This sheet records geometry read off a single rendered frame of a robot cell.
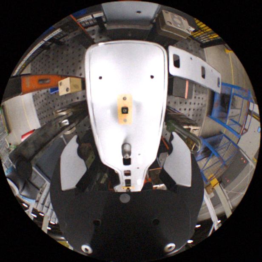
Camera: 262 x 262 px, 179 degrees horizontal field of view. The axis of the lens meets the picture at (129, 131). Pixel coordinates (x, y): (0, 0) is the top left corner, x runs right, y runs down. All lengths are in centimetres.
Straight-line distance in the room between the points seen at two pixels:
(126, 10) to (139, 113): 29
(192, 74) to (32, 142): 41
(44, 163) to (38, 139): 50
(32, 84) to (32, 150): 11
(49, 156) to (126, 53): 71
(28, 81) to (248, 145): 819
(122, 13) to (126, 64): 15
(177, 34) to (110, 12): 17
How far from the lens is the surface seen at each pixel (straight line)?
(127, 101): 22
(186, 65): 30
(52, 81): 21
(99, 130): 26
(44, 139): 18
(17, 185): 65
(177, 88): 29
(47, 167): 69
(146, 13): 27
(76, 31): 36
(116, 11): 26
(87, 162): 32
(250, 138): 792
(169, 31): 28
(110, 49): 25
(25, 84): 17
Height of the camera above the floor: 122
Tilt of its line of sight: 61 degrees down
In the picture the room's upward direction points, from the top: 174 degrees clockwise
